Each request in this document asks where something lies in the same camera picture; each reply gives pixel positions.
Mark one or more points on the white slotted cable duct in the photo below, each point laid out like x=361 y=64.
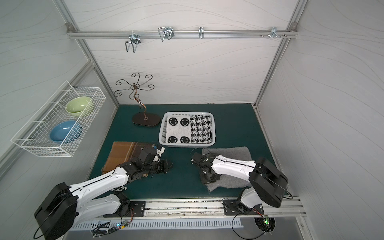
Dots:
x=163 y=224

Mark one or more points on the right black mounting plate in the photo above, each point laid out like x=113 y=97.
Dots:
x=235 y=207

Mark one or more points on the small flat metal hook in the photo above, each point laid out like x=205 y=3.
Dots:
x=201 y=32

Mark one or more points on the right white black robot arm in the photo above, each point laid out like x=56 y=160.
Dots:
x=268 y=184

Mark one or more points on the white perforated plastic basket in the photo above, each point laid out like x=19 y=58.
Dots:
x=162 y=133

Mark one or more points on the looped metal hook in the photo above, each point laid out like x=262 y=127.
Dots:
x=166 y=33

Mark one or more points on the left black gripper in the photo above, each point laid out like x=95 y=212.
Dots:
x=160 y=166

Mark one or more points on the double prong metal hook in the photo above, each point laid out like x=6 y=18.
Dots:
x=133 y=42

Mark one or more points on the aluminium top rail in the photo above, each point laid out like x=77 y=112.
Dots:
x=148 y=35

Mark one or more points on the right end metal hook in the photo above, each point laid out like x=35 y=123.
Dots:
x=274 y=34

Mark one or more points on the brown plaid scarf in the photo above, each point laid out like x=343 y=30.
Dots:
x=122 y=152

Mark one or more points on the black mounting plate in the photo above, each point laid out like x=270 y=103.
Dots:
x=138 y=208
x=235 y=207

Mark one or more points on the green ceramic bowl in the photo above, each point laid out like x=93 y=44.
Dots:
x=80 y=106

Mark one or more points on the white wire wall basket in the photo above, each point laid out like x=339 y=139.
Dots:
x=34 y=136

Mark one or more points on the blue ceramic bowl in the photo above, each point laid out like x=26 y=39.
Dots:
x=66 y=132

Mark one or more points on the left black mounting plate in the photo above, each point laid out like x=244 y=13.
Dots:
x=138 y=208

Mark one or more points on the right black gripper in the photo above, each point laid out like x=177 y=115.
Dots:
x=198 y=160

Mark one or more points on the grey fuzzy scarf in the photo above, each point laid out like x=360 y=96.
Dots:
x=226 y=181

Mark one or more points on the white black smiley scarf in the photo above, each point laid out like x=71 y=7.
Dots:
x=195 y=129

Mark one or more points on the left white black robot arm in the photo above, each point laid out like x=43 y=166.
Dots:
x=66 y=206

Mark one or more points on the bronze scroll jewelry stand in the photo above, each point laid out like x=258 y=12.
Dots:
x=143 y=118

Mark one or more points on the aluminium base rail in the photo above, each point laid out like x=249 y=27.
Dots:
x=212 y=208

